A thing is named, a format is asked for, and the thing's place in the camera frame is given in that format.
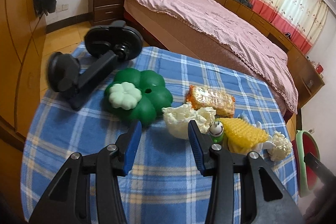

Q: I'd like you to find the small green white bottle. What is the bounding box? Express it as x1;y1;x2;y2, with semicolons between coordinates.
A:
209;121;224;144

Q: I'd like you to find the long wooden cabinet desk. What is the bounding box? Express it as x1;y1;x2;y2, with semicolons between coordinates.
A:
214;0;325;109

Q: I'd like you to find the green clover toy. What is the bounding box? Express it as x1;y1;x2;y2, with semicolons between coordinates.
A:
104;68;173;127

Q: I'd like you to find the dark wooden nightstand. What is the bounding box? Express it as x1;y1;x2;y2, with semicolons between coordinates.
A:
88;0;125;26

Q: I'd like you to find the wooden wardrobe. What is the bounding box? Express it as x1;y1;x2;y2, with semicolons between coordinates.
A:
1;0;46;150

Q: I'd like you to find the floral cream red curtain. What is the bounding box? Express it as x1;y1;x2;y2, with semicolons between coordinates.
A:
252;0;329;54

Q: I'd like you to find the white glove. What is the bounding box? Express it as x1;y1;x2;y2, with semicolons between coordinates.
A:
238;113;276;152

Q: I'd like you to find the red bin with green rim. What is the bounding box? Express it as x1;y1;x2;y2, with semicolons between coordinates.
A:
294;130;321;198

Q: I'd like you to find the red cup on cabinet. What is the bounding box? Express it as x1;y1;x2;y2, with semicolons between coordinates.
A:
316;64;323;74

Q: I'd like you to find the black suction mount stand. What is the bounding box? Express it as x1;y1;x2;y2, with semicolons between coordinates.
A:
47;20;144;111

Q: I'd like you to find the pink bed cover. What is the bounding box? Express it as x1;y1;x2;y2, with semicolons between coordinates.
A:
126;0;299;115

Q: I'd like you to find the orange snack cracker packet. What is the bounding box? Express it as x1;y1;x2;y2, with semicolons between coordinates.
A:
186;85;235;118

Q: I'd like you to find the dark wooden bed frame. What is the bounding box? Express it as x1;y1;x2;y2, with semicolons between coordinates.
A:
108;0;237;62

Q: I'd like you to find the blue plaid table blanket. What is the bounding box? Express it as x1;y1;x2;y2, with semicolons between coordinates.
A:
21;47;287;223

